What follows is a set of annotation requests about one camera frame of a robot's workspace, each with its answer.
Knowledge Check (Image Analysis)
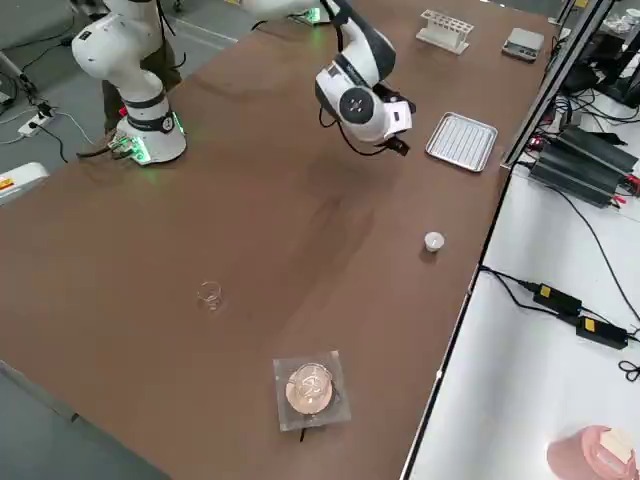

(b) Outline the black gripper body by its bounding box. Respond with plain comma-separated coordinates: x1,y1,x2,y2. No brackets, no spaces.
372,83,417,114

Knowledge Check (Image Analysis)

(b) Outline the white test tube rack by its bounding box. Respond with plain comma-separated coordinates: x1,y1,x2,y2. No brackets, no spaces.
415,8,472,55

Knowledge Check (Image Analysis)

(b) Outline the small clear glass beaker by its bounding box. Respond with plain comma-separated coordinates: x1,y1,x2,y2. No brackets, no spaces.
195,279,225,314

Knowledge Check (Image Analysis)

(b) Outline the ribbed metal tray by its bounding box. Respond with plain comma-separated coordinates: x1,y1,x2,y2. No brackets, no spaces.
424,111,499,175

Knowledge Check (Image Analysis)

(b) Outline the grey digital scale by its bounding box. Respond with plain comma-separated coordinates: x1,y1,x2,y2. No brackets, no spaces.
501,27,546,62

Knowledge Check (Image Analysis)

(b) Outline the black power supply unit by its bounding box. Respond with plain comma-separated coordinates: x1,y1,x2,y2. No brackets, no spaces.
528,144,631,209
557,124,640,174

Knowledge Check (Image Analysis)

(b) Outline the black adapter with yellow label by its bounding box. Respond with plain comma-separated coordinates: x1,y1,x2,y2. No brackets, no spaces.
574,314,630,351
531,282,584,317

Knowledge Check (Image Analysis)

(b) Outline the round glass flask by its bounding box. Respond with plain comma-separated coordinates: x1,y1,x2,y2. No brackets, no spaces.
283,363,335,415

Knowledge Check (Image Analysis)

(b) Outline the white power strip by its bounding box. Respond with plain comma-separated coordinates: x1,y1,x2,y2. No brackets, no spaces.
17,102,57,139

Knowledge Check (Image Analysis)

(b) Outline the pink mug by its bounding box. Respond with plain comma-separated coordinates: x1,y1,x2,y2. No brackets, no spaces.
546,424,640,480

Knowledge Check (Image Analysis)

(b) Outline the white device with yellow label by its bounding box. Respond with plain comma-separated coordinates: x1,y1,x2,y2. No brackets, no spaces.
0,161,51,207

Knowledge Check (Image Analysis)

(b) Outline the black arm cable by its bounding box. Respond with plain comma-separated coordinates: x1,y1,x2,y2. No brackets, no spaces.
149,0,401,157

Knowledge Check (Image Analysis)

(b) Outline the aluminium frame post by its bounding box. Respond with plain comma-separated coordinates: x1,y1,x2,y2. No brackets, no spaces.
499,0,617,169

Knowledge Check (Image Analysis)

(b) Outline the black adapter cable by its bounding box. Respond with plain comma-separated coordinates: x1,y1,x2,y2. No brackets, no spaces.
478,266,539,311

